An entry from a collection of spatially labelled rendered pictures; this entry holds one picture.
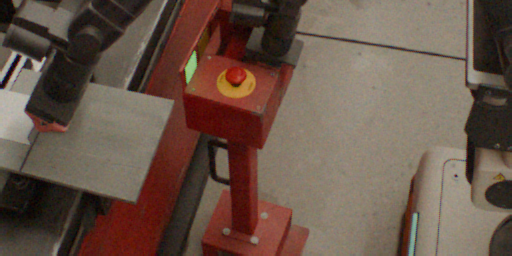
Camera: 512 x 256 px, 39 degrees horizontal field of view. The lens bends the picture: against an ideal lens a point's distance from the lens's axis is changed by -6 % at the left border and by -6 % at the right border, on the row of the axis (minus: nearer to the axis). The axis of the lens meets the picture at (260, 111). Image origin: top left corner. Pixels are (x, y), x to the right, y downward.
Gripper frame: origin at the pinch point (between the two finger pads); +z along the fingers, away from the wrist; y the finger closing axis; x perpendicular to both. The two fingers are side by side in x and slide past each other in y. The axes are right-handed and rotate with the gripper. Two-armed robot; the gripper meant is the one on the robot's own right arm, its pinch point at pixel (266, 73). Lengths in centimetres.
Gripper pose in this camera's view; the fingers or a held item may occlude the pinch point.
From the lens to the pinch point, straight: 153.7
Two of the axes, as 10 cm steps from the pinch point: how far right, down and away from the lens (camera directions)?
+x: -2.9, 7.6, -5.8
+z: -1.8, 5.6, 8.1
